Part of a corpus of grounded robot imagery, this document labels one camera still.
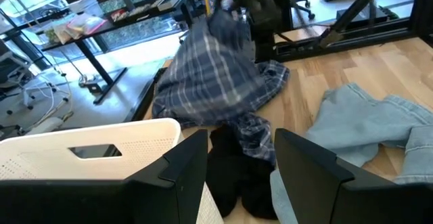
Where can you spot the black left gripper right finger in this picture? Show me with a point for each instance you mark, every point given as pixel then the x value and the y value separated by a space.
pixel 321 197

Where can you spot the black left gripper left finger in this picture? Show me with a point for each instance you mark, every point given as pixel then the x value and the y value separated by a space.
pixel 169 197

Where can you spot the white perforated laundry basket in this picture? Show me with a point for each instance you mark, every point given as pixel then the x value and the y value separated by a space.
pixel 142 146

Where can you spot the black garment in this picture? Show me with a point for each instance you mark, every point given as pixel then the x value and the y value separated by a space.
pixel 233 180

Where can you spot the light blue denim jeans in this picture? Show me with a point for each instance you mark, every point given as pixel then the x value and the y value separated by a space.
pixel 352 122

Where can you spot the blue plaid shirt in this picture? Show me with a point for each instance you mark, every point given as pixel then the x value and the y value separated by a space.
pixel 209 82

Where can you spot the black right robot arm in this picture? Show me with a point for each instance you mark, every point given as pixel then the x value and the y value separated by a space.
pixel 265 44

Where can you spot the black office chair base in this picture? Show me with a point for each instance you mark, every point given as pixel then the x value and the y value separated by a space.
pixel 304 9

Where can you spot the black tray with small items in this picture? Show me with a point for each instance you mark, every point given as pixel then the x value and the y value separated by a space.
pixel 135 14

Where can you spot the white power strip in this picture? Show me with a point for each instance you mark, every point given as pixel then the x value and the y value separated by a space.
pixel 45 126

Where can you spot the black desk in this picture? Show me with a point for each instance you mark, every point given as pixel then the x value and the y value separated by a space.
pixel 91 56

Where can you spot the white plastic container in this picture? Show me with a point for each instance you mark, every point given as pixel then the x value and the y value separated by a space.
pixel 86 4

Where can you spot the clear bag with pink contents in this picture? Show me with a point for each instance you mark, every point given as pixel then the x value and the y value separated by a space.
pixel 84 24

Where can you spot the white frame office chair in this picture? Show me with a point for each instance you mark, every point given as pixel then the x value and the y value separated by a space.
pixel 30 92

